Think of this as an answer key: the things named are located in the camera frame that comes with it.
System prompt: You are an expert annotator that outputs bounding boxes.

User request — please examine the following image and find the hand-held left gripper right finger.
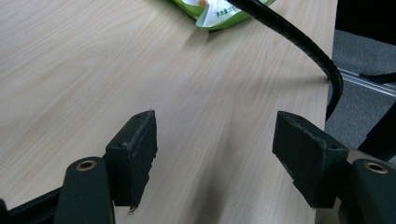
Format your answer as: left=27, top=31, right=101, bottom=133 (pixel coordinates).
left=272, top=110, right=350, bottom=209

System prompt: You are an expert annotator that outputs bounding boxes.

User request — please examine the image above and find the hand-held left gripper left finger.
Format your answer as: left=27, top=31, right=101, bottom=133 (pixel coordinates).
left=105, top=109, right=159, bottom=213

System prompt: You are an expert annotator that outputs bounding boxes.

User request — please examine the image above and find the white and green snack packet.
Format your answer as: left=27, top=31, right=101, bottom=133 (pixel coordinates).
left=168, top=0, right=277, bottom=33

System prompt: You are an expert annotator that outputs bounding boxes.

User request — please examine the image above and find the black metal stand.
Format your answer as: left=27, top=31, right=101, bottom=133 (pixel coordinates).
left=357, top=102, right=396, bottom=163

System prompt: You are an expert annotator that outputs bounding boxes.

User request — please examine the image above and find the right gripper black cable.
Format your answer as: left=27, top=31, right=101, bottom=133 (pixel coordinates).
left=226, top=0, right=345, bottom=123

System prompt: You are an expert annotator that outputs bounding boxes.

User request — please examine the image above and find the aluminium floor rail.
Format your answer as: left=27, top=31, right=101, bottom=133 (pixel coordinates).
left=337, top=67, right=396, bottom=98

